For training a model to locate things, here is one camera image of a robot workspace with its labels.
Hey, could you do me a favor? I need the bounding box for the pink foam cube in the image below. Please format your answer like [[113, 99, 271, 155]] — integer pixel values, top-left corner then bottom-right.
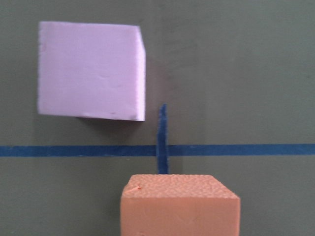
[[37, 21, 146, 121]]

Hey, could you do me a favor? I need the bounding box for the orange foam cube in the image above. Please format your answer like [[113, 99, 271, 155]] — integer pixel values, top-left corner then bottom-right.
[[120, 174, 241, 236]]

